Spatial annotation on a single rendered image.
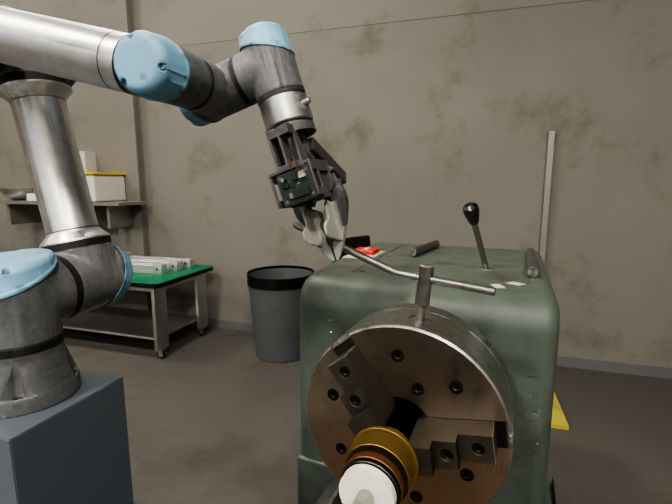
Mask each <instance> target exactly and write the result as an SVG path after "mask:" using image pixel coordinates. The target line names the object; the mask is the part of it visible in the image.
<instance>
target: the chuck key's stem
mask: <svg viewBox="0 0 672 504"><path fill-rule="evenodd" d="M433 274H434V266H433V265H431V264H425V263H423V264H420V265H419V272H418V281H417V288H416V296H415V304H416V306H417V309H416V317H415V321H419V322H424V321H425V313H426V307H428V306H429V303H430V296H431V288H432V284H431V283H430V279H431V278H432V276H433Z"/></svg>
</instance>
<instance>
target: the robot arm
mask: <svg viewBox="0 0 672 504"><path fill-rule="evenodd" d="M239 50H240V53H238V54H236V55H234V56H232V57H230V58H228V59H226V60H224V61H222V62H220V63H218V64H213V63H211V62H209V61H207V60H205V59H203V58H201V57H199V56H198V55H196V54H194V53H192V52H190V51H188V50H186V49H184V48H182V47H180V46H178V45H177V44H176V43H175V42H173V41H172V40H170V39H169V38H167V37H165V36H162V35H159V34H155V33H152V32H149V31H145V30H136V31H134V32H132V33H125V32H121V31H116V30H111V29H106V28H102V27H97V26H92V25H87V24H83V23H78V22H73V21H69V20H64V19H59V18H54V17H50V16H45V15H40V14H35V13H31V12H26V11H21V10H17V9H14V8H11V7H9V6H6V5H4V4H1V3H0V97H1V98H2V99H4V100H5V101H7V102H8V103H9V104H10V107H11V110H12V114H13V118H14V121H15V125H16V128H17V132H18V136H19V139H20V143H21V146H22V150H23V154H24V157H25V161H26V164H27V168H28V172H29V175H30V179H31V182H32V186H33V190H34V193H35V197H36V200H37V204H38V208H39V211H40V215H41V218H42V222H43V226H44V229H45V233H46V237H45V239H44V240H43V242H42V243H41V244H40V246H39V248H33V249H21V250H17V251H8V252H3V253H0V419H8V418H14V417H19V416H24V415H28V414H32V413H35V412H38V411H41V410H44V409H47V408H49V407H52V406H54V405H56V404H59V403H61V402H63V401H64V400H66V399H68V398H69V397H71V396H72V395H73V394H75V393H76V392H77V391H78V390H79V388H80V386H81V378H80V371H79V369H78V367H77V365H76V363H75V361H74V359H73V357H72V356H71V354H70V352H69V350H68V348H67V346H66V345H65V342H64V333H63V324H62V321H63V320H66V319H69V318H72V317H75V316H77V315H80V314H83V313H86V312H89V311H91V310H94V309H99V308H103V307H105V306H107V305H109V304H111V303H112V302H115V301H117V300H119V299H120V298H121V297H123V296H124V295H125V293H126V292H127V290H128V288H129V287H130V285H131V282H132V278H133V268H132V263H131V260H130V258H129V256H128V254H127V253H126V252H123V251H122V248H120V247H119V246H116V245H114V244H113V243H112V240H111V236H110V233H108V232H106V231H105V230H103V229H101V228H100V227H99V225H98V221H97V217H96V213H95V210H94V206H93V202H92V198H91V194H90V191H89V187H88V183H87V179H86V175H85V172H84V168H83V164H82V160H81V156H80V153H79V149H78V145H77V141H76V137H75V134H74V130H73V126H72V122H71V118H70V115H69V111H68V107H67V103H66V100H67V99H68V98H69V97H70V96H71V94H72V93H73V90H72V86H73V85H74V84H75V82H76V81H77V82H82V83H86V84H90V85H94V86H98V87H103V88H107V89H111V90H115V91H119V92H123V93H128V94H131V95H134V96H138V97H142V98H144V99H147V100H151V101H156V102H162V103H166V104H170V105H173V106H177V107H178V108H179V109H180V111H181V113H182V114H183V116H184V117H185V118H186V119H187V120H190V122H191V123H192V124H193V125H195V126H205V125H208V124H211V123H217V122H219V121H221V120H222V119H223V118H225V117H228V116H230V115H232V114H235V113H237V112H239V111H241V110H244V109H246V108H248V107H250V106H253V105H255V104H257V103H258V106H259V109H260V113H261V116H262V119H263V122H264V125H265V129H266V132H265V134H266V137H267V140H268V143H269V146H270V149H271V153H272V156H273V159H274V162H275V165H276V168H277V171H276V172H275V173H272V174H270V175H268V177H269V180H270V184H271V187H272V190H273V193H274V196H275V199H276V203H277V206H278V209H284V208H290V207H291V209H292V208H293V210H294V213H295V216H296V217H297V219H298V220H299V222H300V223H301V224H302V225H303V226H304V227H305V228H304V230H303V232H302V235H303V238H304V240H305V242H306V243H307V244H309V245H314V246H317V247H318V248H319V249H320V250H321V252H322V253H323V254H324V255H325V256H327V257H328V258H329V259H331V260H332V261H337V260H339V259H340V258H341V255H342V252H343V249H344V245H345V239H346V231H347V224H348V212H349V200H348V195H347V192H346V190H345V188H344V186H343V184H346V172H345V171H344V170H343V169H342V168H341V167H340V166H339V164H338V163H337V162H336V161H335V160H334V159H333V158H332V157H331V156H330V155H329V154H328V153H327V152H326V150H325V149H324V148H323V147H322V146H321V145H320V144H319V143H318V142H317V141H316V140H315V139H314V138H313V137H311V136H312V135H313V134H315V133H316V128H315V124H314V122H313V115H312V112H311V108H310V105H309V104H310V103H311V99H310V98H309V97H307V96H306V92H305V89H304V85H303V82H302V79H301V76H300V72H299V69H298V66H297V63H296V60H295V52H294V51H293V50H292V48H291V45H290V42H289V39H288V37H287V34H286V31H285V29H284V28H283V27H282V26H281V25H279V24H277V23H274V22H267V21H266V22H259V23H255V24H253V25H250V26H249V27H247V28H246V29H245V31H244V32H242V33H241V34H240V36H239ZM309 137H311V138H309ZM307 138H309V139H307ZM274 185H278V187H279V190H280V194H281V197H282V200H283V201H279V199H278V196H277V193H276V189H275V186H274ZM323 199H324V200H325V202H324V208H325V209H324V210H323V213H324V216H323V213H322V212H320V211H317V210H314V209H312V207H315V206H316V202H317V201H320V200H323ZM324 217H325V218H324ZM325 219H326V221H325ZM324 221H325V223H324ZM330 239H332V240H333V244H332V243H331V241H330Z"/></svg>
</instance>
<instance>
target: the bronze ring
mask: <svg viewBox="0 0 672 504"><path fill-rule="evenodd" d="M357 464H367V465H371V466H373V467H376V468H377V469H379V470H381V471H382V472H383V473H384V474H385V475H386V476H387V477H388V478H389V479H390V481H391V482H392V484H393V486H394V488H395V491H396V496H397V501H396V504H400V503H401V502H402V501H403V500H404V499H405V497H406V496H407V494H408V491H409V489H410V488H411V487H412V486H413V485H414V483H415V481H416V479H417V476H418V473H419V461H418V457H417V454H416V452H415V450H414V448H413V447H412V445H411V444H410V442H409V441H408V439H407V438H406V437H405V435H404V434H403V433H401V432H400V431H399V430H397V429H395V428H392V427H387V426H384V427H383V426H371V427H367V428H365V429H363V430H361V431H360V432H359V433H358V434H357V435H356V437H355V438H354V440H353V442H352V444H351V449H350V453H349V454H348V456H347V459H346V463H345V467H344V470H343V473H342V476H341V479H342V477H343V475H344V473H345V472H346V471H347V469H349V468H350V467H351V466H353V465H357Z"/></svg>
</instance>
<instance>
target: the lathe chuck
mask: <svg viewBox="0 0 672 504"><path fill-rule="evenodd" d="M413 316H416V310H415V309H394V310H387V311H383V312H379V313H376V314H373V315H371V316H369V317H367V318H365V319H363V320H361V321H360V322H358V323H357V324H355V325H354V326H353V327H352V328H351V329H349V330H348V331H347V332H346V333H345V334H344V335H343V336H341V337H340V338H339V339H338V340H337V341H336V342H335V343H334V344H332V345H331V346H330V347H329V348H328V349H327V350H326V351H325V352H324V354H323V355H322V356H321V358H320V359H319V361H318V362H317V364H316V366H315V368H314V370H313V372H312V375H311V378H310V381H309V385H308V391H307V417H308V423H309V427H310V431H311V434H312V437H313V440H314V443H315V445H316V447H317V449H318V451H319V453H320V455H321V457H322V459H323V460H324V462H325V464H326V465H327V467H328V468H329V469H330V471H331V472H332V473H333V475H334V476H335V477H336V478H337V479H338V480H339V481H341V476H342V473H343V470H344V467H345V463H346V459H347V456H348V454H349V453H350V449H351V444H352V442H353V440H354V438H355V436H354V434H353V433H352V431H351V430H350V428H349V427H348V425H347V423H348V421H349V420H350V419H351V418H352V416H351V415H350V413H349V412H348V410H347V409H346V407H345V406H344V404H343V403H342V402H341V400H340V398H341V396H342V395H343V394H344V393H345V392H344V390H343V389H342V388H341V386H340V385H339V383H338V382H337V380H336V379H335V377H334V376H333V374H332V373H331V372H330V370H329V369H328V366H329V365H330V364H331V363H332V362H333V361H334V360H335V359H336V358H337V357H338V355H337V354H336V352H335V351H334V350H333V348H334V347H335V346H336V345H337V344H339V343H340V342H341V341H343V340H344V339H346V338H347V337H349V336H350V337H351V338H352V340H353V341H354V343H355V344H356V346H357V347H358V348H359V350H360V351H361V353H362V354H363V356H364V357H365V358H366V360H367V361H368V363H369V364H370V366H371V367H372V368H373V370H374V371H375V373H376V374H377V376H378V377H379V378H380V380H381V381H382V383H383V384H384V386H385V387H386V388H387V390H388V391H389V393H390V394H391V396H392V397H399V398H404V399H407V400H409V401H411V402H413V403H414V404H415V405H417V406H418V407H419V408H420V409H421V410H422V411H423V413H424V414H425V415H426V416H429V417H444V418H459V419H475V420H490V421H505V422H507V424H508V433H509V448H507V447H499V446H498V447H497V461H496V465H492V464H483V463H474V462H464V461H460V462H461V463H460V468H459V470H451V469H442V468H435V472H434V475H433V477H426V476H417V479H416V481H415V483H414V485H413V486H412V487H411V488H410V489H409V491H408V494H407V496H406V497H405V499H404V500H403V501H402V502H401V503H400V504H488V503H489V502H490V501H491V500H492V499H493V498H494V497H495V495H496V494H497V493H498V491H499V490H500V489H501V487H502V485H503V484H504V482H505V480H506V477H507V475H508V472H509V469H510V466H511V461H512V455H513V401H512V395H511V391H510V388H509V384H508V382H507V379H506V377H505V374H504V372H503V370H502V368H501V367H500V365H499V363H498V362H497V360H496V359H495V357H494V356H493V355H492V353H491V352H490V351H489V350H488V348H487V347H486V346H485V345H484V344H483V343H482V342H481V341H480V340H479V339H478V338H477V337H476V336H474V335H473V334H472V333H471V332H469V331H468V330H467V329H465V328H464V327H462V326H461V325H459V324H457V323H455V322H453V321H452V320H450V319H447V318H445V317H443V316H440V315H437V314H434V313H431V312H427V311H426V313H425V318H426V319H428V320H430V322H431V323H429V324H424V323H418V322H414V321H411V320H410V319H409V318H410V317H413ZM385 426H387V427H392V428H395V429H397V430H399V431H400V432H401V433H403V434H404V435H405V437H406V438H407V439H408V441H409V438H410V436H411V434H412V431H413V429H414V427H415V424H411V423H408V422H406V421H404V420H402V419H400V418H399V417H398V416H397V415H396V414H395V413H394V412H393V411H392V413H391V414H390V416H389V418H388V420H387V422H386V424H385Z"/></svg>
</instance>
